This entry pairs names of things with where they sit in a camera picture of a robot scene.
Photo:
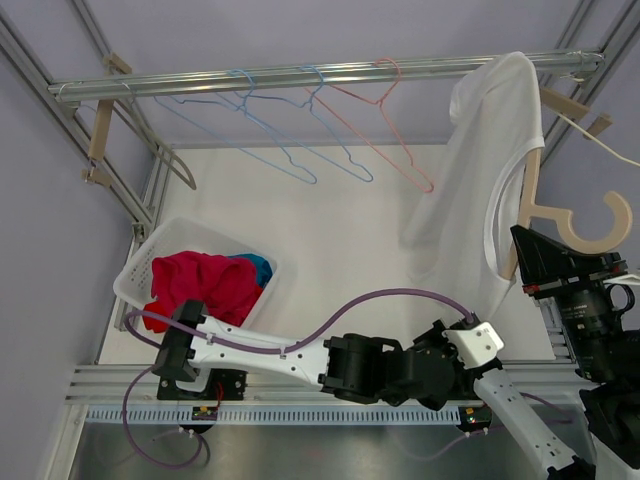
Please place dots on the white slotted cable duct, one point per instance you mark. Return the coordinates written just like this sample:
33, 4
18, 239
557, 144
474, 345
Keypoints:
292, 415

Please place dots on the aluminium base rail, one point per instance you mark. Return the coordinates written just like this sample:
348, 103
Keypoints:
106, 384

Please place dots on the beige wooden hanger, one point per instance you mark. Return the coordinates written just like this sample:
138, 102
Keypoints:
582, 202

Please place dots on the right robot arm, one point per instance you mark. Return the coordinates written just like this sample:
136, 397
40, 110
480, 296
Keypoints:
611, 407

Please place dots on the blue t shirt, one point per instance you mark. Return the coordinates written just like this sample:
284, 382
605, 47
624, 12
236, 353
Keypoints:
264, 272

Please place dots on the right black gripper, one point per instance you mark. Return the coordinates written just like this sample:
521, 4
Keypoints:
551, 264

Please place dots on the grey plastic hanger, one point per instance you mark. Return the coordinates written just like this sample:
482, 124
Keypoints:
153, 142

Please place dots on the beige clip hanger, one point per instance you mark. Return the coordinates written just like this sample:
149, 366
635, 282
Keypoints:
574, 111
98, 141

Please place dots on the pink wire hanger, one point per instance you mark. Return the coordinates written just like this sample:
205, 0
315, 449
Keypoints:
428, 186

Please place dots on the white plastic laundry basket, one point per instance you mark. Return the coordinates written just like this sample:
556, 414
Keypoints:
134, 284

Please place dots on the right beige clip hanger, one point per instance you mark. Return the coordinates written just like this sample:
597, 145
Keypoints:
574, 111

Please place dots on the magenta t shirt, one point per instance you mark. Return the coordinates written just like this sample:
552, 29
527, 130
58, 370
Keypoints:
226, 285

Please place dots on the silver clothes rail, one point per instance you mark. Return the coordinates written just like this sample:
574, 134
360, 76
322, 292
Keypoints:
290, 76

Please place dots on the white t shirt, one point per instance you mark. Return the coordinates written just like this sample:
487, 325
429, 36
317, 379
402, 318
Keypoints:
460, 232

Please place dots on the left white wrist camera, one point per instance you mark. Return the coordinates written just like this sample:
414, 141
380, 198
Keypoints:
477, 346

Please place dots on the left beige clip hanger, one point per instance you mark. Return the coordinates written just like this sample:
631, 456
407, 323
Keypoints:
98, 141

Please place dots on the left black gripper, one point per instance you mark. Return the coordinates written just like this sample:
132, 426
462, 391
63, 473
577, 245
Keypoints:
438, 334

